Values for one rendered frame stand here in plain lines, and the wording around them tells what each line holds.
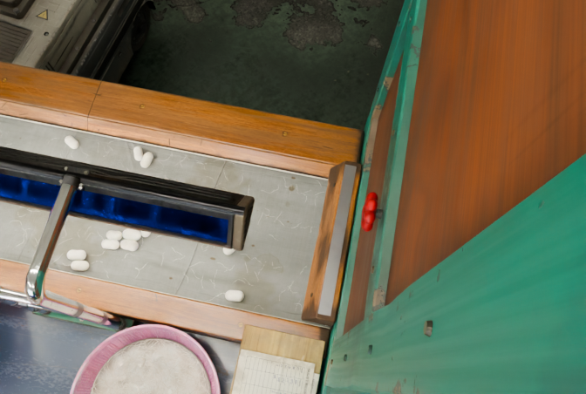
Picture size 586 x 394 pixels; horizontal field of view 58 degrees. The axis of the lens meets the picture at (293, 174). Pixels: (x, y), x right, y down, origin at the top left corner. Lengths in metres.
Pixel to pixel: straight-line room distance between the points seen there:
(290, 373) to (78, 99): 0.72
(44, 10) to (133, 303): 1.03
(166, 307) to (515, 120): 0.87
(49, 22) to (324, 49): 1.00
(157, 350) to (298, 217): 0.37
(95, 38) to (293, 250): 1.08
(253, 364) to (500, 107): 0.80
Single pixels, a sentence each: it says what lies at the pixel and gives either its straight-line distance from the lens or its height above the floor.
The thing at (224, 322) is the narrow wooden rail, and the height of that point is 0.76.
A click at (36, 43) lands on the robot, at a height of 0.47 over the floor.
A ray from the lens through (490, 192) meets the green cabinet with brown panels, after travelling 0.28.
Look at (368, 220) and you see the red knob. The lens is 0.56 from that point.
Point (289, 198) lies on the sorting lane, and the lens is 1.11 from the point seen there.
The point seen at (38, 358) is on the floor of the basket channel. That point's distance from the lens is 1.22.
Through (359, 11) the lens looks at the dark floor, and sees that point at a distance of 2.29.
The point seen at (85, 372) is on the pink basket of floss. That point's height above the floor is 0.76.
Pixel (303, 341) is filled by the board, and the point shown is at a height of 0.78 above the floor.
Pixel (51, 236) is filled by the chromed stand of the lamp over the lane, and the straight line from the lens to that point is 0.75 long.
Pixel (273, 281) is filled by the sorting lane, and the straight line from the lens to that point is 1.07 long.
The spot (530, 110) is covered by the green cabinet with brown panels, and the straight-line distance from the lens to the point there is 0.25.
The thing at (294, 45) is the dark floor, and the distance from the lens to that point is 2.18.
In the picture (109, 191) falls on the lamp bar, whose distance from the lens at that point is 0.76.
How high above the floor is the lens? 1.79
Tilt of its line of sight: 69 degrees down
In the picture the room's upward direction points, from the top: 2 degrees clockwise
